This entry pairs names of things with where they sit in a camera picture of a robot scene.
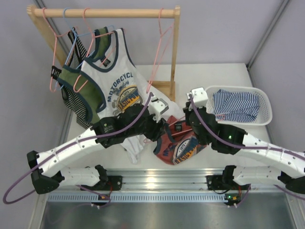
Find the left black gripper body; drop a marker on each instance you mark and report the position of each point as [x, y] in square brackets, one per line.
[157, 130]

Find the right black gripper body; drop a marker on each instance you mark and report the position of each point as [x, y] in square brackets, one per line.
[188, 111]

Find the red tank top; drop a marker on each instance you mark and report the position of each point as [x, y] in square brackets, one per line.
[173, 150]

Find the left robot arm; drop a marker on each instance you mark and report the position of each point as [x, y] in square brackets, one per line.
[50, 169]

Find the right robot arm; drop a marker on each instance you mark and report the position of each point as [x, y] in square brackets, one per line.
[281, 167]

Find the white motorcycle print tank top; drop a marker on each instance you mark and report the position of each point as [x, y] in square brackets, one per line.
[117, 80]

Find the green tank top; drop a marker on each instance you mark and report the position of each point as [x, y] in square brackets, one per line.
[91, 95]

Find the black white striped tank top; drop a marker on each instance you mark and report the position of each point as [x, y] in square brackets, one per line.
[78, 50]

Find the blue white striped garment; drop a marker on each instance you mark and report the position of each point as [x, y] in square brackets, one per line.
[242, 107]

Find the white plastic laundry basket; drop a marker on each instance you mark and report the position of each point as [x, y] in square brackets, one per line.
[265, 112]

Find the wooden clothes rack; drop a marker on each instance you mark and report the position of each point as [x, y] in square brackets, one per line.
[35, 14]

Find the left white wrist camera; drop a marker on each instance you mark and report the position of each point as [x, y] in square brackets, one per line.
[157, 107]

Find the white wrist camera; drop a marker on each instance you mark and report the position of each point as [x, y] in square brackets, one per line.
[199, 96]
[157, 107]

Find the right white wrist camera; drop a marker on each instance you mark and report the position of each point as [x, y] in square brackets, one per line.
[199, 96]

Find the aluminium mounting rail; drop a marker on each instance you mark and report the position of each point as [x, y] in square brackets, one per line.
[160, 186]

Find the blue wire hanger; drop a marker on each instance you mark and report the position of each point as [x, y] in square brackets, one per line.
[73, 30]

